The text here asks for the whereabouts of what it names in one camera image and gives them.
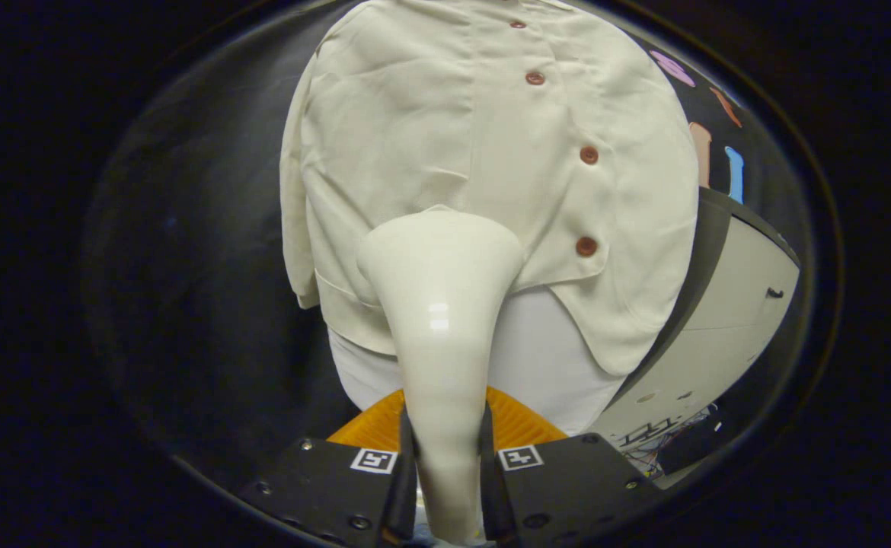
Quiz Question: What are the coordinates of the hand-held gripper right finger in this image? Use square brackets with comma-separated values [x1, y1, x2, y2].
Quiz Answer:
[481, 385, 664, 548]

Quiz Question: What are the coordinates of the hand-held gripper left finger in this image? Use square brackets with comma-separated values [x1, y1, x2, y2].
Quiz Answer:
[238, 387, 418, 548]

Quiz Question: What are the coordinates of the white garment steamer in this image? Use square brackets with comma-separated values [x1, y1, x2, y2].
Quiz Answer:
[356, 209, 526, 546]

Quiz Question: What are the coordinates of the cream button-up shirt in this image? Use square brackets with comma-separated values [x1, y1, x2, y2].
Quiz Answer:
[279, 0, 701, 436]

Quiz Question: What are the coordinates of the white cabinet with grey top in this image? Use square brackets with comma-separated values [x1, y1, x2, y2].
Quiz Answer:
[590, 186, 803, 489]

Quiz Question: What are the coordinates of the tangle of cables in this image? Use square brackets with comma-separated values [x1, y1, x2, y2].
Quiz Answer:
[619, 407, 720, 477]

